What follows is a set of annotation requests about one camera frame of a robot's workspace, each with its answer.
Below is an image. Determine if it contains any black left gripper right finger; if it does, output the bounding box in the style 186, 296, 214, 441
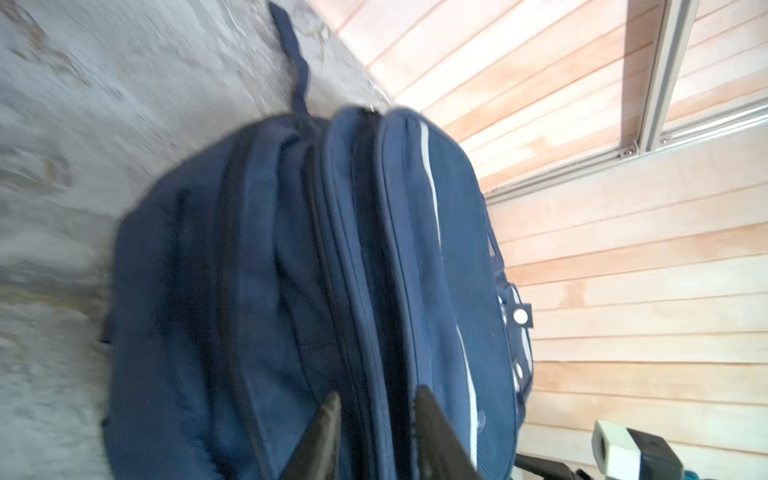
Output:
414, 385, 481, 480

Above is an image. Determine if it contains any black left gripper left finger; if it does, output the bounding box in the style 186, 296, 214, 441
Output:
279, 391, 342, 480

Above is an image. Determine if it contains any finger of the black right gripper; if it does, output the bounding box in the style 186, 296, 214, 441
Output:
515, 454, 591, 480

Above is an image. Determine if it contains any navy blue student backpack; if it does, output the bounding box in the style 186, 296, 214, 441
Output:
103, 4, 533, 479

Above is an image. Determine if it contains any aluminium wall rail frame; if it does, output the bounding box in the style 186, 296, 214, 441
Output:
456, 1, 767, 204

